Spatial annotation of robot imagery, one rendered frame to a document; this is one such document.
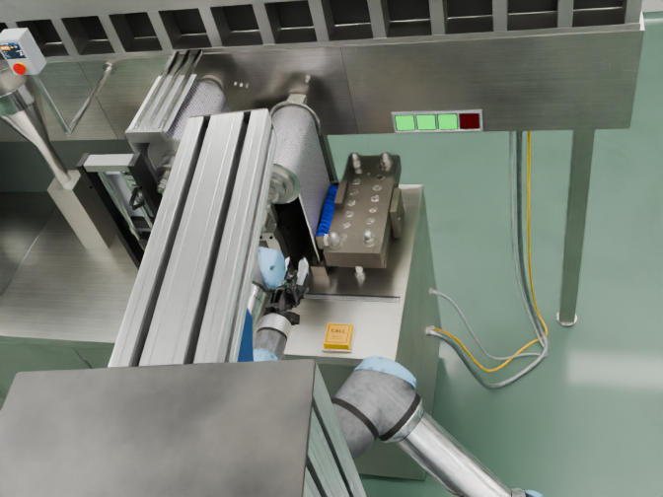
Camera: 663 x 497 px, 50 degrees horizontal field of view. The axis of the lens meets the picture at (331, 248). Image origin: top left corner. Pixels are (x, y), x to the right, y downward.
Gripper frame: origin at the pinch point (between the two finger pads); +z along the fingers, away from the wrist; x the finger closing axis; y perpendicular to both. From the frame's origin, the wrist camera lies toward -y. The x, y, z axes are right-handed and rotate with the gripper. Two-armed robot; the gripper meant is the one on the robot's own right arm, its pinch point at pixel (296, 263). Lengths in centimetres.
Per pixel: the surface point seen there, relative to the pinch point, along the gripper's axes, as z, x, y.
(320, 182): 29.8, -0.4, 0.7
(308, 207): 16.8, -0.3, 3.9
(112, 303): -2, 63, -19
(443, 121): 45, -35, 9
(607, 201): 132, -93, -109
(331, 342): -13.0, -9.0, -16.7
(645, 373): 42, -102, -109
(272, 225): 9.4, 7.9, 4.6
